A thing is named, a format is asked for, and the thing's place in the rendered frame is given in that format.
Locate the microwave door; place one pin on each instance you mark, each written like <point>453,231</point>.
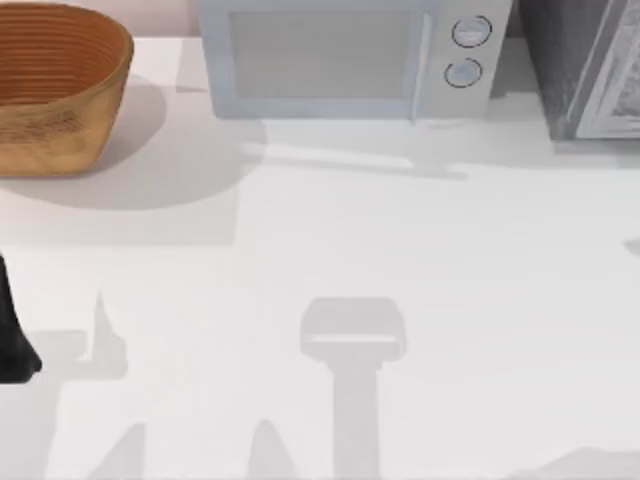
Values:
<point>320,55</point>

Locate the round microwave knob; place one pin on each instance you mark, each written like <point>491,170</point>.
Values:
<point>463,73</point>
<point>471,31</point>

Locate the pale microwave oven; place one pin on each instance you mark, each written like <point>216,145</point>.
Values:
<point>495,55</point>

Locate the brown woven basket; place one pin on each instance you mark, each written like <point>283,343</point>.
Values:
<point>60,115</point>

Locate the grey cabinet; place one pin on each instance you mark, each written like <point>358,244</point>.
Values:
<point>575,65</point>

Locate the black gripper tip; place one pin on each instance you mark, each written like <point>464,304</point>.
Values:
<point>12,345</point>

